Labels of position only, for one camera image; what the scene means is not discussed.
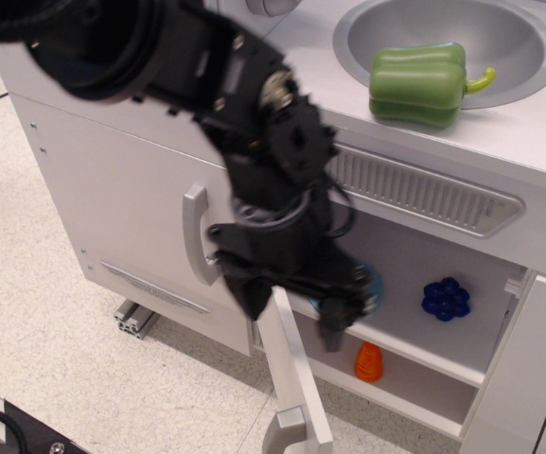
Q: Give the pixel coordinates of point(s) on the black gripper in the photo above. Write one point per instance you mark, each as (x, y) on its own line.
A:
(288, 250)

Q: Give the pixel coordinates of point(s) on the white cabinet door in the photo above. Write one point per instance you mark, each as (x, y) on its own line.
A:
(293, 380)
(509, 413)

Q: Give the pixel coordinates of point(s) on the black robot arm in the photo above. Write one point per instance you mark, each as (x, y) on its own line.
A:
(246, 102)

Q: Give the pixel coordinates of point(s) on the white toy kitchen cabinet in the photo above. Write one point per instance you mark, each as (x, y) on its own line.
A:
(82, 183)

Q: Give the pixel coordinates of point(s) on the light blue toy plate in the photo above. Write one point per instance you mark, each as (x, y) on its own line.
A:
(377, 288)

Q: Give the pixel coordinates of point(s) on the orange toy carrot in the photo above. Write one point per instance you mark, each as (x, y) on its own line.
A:
(369, 365)

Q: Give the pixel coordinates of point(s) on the blue toy grapes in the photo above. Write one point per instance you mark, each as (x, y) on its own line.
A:
(446, 299)

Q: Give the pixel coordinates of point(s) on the aluminium extrusion foot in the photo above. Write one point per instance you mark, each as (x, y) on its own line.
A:
(134, 319)

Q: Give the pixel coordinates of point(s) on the green toy bell pepper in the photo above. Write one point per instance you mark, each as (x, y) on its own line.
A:
(423, 84)

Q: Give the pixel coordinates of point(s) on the grey cabinet door handle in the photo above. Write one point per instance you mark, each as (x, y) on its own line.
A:
(288, 427)

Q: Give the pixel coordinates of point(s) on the grey left door handle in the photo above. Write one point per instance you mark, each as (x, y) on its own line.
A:
(194, 206)

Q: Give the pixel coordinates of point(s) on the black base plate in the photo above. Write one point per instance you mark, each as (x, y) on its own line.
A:
(26, 434)

